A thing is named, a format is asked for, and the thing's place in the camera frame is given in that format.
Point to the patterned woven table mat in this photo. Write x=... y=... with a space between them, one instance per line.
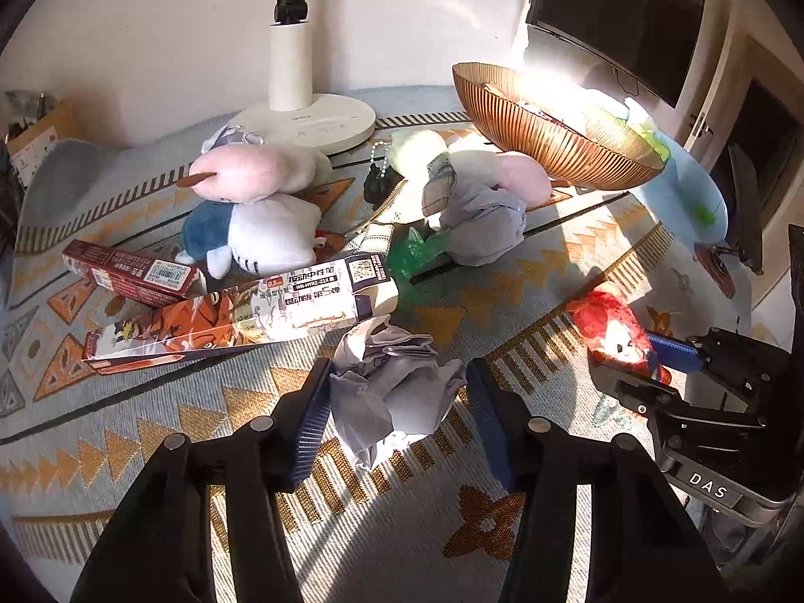
x=429 y=522

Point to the paper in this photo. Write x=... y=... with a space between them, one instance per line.
x=228 y=135

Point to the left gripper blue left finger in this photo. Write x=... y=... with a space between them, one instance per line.
x=313 y=416

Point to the dark red long box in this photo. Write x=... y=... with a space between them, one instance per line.
x=145 y=279

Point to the brown ribbed wicker bowl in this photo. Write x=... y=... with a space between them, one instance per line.
x=575 y=142

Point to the beige calligraphy pen cup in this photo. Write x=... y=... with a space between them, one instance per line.
x=28 y=151

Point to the large paper ball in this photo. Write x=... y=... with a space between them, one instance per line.
x=481 y=224

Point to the green translucent plastic toy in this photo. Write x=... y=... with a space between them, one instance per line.
x=412 y=255

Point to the white paper ball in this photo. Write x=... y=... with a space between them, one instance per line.
x=388 y=389

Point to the pink dango skewer plush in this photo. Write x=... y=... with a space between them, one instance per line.
x=242 y=173

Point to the green white pink dango plush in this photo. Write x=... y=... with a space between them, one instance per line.
x=413 y=153

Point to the orange printed long box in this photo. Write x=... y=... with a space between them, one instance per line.
x=296 y=305

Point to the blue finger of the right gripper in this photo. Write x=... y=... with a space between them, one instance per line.
x=632 y=390
x=676 y=354

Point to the white desk lamp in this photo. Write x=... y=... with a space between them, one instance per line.
x=293 y=113

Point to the black wall monitor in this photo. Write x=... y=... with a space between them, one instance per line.
x=651 y=40

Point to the red furry plush pouch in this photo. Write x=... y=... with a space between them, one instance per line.
x=612 y=334

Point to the black keychain figure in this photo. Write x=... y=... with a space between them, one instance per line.
x=382 y=178

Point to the blue white cat plush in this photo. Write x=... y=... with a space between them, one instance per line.
x=265 y=238

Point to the round blue glass side table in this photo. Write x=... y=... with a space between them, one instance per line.
x=683 y=196

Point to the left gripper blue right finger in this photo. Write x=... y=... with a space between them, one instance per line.
x=485 y=400

